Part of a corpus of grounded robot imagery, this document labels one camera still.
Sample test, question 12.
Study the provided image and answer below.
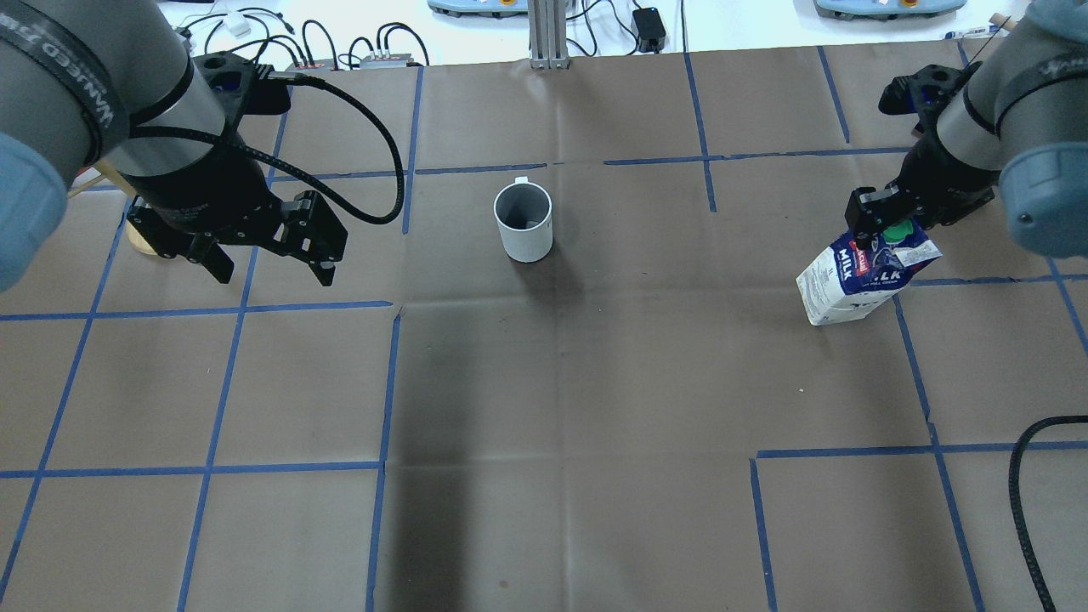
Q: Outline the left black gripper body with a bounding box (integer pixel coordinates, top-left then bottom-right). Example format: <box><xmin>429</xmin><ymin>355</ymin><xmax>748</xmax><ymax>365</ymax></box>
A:
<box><xmin>126</xmin><ymin>136</ymin><xmax>349</xmax><ymax>264</ymax></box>

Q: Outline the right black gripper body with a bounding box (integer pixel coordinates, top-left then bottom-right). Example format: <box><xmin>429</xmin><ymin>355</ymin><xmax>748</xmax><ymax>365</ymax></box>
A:
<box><xmin>844</xmin><ymin>140</ymin><xmax>996</xmax><ymax>241</ymax></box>

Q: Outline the blue white milk carton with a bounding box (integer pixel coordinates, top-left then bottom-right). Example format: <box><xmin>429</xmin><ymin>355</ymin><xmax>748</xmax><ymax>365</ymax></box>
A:
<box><xmin>796</xmin><ymin>220</ymin><xmax>942</xmax><ymax>326</ymax></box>

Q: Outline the white grey mug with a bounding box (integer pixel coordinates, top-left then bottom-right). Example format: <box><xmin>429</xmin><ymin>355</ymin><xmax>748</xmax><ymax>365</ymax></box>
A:
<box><xmin>493</xmin><ymin>178</ymin><xmax>554</xmax><ymax>264</ymax></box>

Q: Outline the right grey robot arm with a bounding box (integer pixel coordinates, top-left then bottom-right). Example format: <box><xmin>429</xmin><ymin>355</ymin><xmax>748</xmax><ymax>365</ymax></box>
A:
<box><xmin>846</xmin><ymin>1</ymin><xmax>1087</xmax><ymax>258</ymax></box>

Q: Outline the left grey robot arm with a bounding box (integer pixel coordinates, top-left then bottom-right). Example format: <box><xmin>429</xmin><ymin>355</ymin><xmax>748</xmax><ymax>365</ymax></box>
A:
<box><xmin>1</xmin><ymin>1</ymin><xmax>349</xmax><ymax>289</ymax></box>

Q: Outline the wooden mug tree stand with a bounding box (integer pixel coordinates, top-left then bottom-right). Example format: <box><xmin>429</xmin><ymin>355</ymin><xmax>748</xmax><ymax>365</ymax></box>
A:
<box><xmin>67</xmin><ymin>160</ymin><xmax>161</xmax><ymax>258</ymax></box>

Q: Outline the teach pendant near right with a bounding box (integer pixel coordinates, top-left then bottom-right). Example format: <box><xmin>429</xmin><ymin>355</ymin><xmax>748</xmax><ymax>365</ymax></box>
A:
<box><xmin>813</xmin><ymin>0</ymin><xmax>967</xmax><ymax>22</ymax></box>

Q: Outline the black power adapter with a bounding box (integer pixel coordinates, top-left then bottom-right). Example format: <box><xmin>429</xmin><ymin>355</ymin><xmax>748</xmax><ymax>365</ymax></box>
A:
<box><xmin>631</xmin><ymin>7</ymin><xmax>668</xmax><ymax>54</ymax></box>

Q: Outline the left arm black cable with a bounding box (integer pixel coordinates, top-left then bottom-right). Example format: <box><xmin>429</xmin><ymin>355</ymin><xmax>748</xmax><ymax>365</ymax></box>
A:
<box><xmin>127</xmin><ymin>72</ymin><xmax>405</xmax><ymax>227</ymax></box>

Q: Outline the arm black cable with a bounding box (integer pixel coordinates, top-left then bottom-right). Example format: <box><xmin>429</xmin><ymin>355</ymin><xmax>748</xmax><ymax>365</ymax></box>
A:
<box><xmin>1007</xmin><ymin>415</ymin><xmax>1088</xmax><ymax>612</ymax></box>
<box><xmin>127</xmin><ymin>72</ymin><xmax>405</xmax><ymax>227</ymax></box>

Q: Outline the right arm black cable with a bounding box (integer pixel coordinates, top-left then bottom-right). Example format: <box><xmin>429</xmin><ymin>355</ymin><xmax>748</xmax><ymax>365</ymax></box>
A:
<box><xmin>1007</xmin><ymin>415</ymin><xmax>1088</xmax><ymax>612</ymax></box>

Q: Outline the aluminium frame post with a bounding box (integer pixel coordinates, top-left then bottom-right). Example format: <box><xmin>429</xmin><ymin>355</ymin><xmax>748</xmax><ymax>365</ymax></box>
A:
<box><xmin>527</xmin><ymin>0</ymin><xmax>570</xmax><ymax>71</ymax></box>

